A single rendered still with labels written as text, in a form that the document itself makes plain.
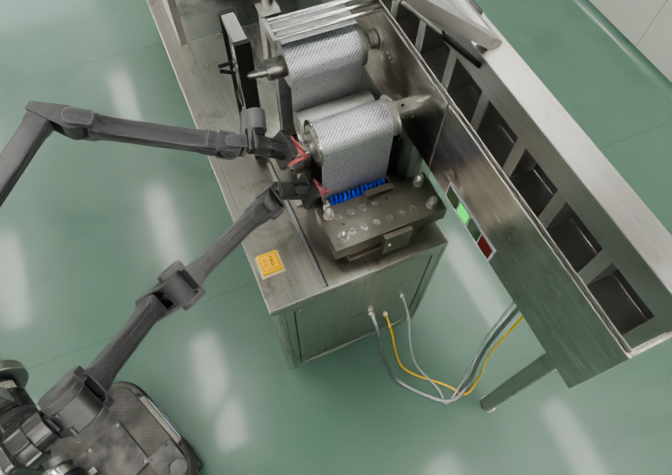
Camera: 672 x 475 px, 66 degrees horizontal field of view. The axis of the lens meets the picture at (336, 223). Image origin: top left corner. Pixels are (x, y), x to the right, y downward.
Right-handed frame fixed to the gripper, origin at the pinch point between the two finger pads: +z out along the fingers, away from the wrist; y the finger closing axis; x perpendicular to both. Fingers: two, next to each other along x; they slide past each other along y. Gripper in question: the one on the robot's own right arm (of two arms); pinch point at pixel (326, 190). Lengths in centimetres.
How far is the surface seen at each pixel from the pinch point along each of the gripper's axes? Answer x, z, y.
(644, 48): 54, 276, -79
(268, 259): -24.8, -14.1, 9.0
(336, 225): -3.7, 0.5, 11.4
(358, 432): -97, 46, 61
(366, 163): 14.0, 7.4, 0.3
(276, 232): -23.6, -7.5, -0.8
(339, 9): 43, -5, -34
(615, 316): 50, 9, 76
